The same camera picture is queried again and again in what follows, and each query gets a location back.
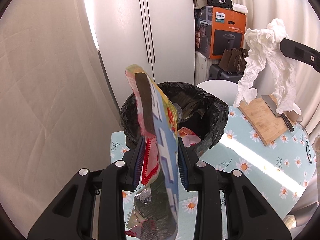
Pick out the long white tissue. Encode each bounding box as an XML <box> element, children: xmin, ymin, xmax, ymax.
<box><xmin>233</xmin><ymin>18</ymin><xmax>296</xmax><ymax>114</ymax></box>

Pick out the blue colourful snack wrapper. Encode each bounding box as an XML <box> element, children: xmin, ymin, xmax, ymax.
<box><xmin>125</xmin><ymin>64</ymin><xmax>178</xmax><ymax>239</ymax></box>

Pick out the pink cartoon snack wrapper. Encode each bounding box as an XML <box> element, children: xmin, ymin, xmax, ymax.
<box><xmin>178</xmin><ymin>127</ymin><xmax>201</xmax><ymax>147</ymax></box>

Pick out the black lined trash bin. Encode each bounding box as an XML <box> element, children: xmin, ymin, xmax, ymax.
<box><xmin>120</xmin><ymin>82</ymin><xmax>228</xmax><ymax>157</ymax></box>

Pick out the brown leather bag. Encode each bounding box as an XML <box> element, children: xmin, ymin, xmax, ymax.
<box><xmin>219</xmin><ymin>48</ymin><xmax>248</xmax><ymax>75</ymax></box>

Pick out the beige ceramic mug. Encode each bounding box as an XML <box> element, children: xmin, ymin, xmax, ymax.
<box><xmin>286</xmin><ymin>103</ymin><xmax>303</xmax><ymax>122</ymax></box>

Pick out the white pouch on box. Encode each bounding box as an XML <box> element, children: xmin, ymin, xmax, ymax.
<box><xmin>232</xmin><ymin>3</ymin><xmax>248</xmax><ymax>14</ymax></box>

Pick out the white round chair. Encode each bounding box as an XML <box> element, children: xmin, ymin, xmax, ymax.
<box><xmin>197</xmin><ymin>80</ymin><xmax>238</xmax><ymax>106</ymax></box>

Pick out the wooden cutting board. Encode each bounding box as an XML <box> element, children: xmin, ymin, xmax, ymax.
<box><xmin>239</xmin><ymin>98</ymin><xmax>294</xmax><ymax>146</ymax></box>

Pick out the orange Philips cardboard box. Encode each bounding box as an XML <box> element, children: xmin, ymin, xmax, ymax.
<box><xmin>195</xmin><ymin>6</ymin><xmax>247</xmax><ymax>60</ymax></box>

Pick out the black suitcase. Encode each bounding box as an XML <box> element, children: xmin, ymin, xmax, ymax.
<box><xmin>209</xmin><ymin>64</ymin><xmax>243</xmax><ymax>84</ymax></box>

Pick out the white radiator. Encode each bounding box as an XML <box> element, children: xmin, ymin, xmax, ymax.
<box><xmin>194</xmin><ymin>51</ymin><xmax>220</xmax><ymax>85</ymax></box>

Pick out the beige curtain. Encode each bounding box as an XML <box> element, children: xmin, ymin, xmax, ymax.
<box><xmin>1</xmin><ymin>0</ymin><xmax>119</xmax><ymax>235</ymax></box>

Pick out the white double door cabinet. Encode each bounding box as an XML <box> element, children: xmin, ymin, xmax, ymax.
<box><xmin>88</xmin><ymin>0</ymin><xmax>195</xmax><ymax>106</ymax></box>

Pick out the steel cleaver black handle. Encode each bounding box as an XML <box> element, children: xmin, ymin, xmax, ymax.
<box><xmin>261</xmin><ymin>94</ymin><xmax>295</xmax><ymax>133</ymax></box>

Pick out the black camera bag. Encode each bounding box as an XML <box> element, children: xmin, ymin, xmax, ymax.
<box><xmin>207</xmin><ymin>0</ymin><xmax>233</xmax><ymax>9</ymax></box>

